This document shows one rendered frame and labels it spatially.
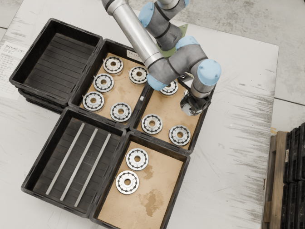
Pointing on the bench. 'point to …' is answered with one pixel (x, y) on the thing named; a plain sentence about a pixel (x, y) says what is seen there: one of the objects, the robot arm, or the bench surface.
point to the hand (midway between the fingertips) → (187, 105)
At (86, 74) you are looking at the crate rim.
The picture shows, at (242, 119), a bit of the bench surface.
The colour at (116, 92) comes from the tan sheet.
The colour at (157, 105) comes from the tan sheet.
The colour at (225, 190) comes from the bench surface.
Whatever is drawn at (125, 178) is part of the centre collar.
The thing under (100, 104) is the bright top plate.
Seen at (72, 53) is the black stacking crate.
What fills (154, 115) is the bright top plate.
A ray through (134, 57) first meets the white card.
